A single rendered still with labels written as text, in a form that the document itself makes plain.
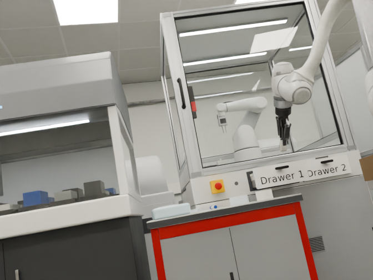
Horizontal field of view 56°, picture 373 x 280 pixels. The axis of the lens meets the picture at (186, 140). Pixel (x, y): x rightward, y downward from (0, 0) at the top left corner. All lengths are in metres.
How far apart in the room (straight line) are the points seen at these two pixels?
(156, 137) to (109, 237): 3.55
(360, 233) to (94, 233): 1.45
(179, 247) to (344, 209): 1.14
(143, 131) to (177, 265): 3.98
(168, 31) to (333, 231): 1.52
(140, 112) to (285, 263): 4.16
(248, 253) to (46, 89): 1.24
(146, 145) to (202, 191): 3.27
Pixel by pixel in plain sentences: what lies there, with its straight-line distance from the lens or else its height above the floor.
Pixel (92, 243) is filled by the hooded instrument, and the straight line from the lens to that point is 1.83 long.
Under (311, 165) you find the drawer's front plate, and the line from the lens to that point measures 2.16.
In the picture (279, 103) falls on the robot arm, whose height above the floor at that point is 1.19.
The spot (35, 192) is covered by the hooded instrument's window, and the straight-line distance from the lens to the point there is 1.85.
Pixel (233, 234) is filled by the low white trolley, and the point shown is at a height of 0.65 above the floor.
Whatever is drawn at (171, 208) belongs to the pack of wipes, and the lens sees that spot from 1.41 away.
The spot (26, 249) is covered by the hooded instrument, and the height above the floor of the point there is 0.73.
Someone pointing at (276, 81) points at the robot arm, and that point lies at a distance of 1.67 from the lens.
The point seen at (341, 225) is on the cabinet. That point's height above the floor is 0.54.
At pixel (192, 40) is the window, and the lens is 2.27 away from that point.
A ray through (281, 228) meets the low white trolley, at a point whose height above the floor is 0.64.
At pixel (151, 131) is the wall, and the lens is 5.26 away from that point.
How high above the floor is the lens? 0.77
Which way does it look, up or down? 11 degrees up
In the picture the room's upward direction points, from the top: 10 degrees counter-clockwise
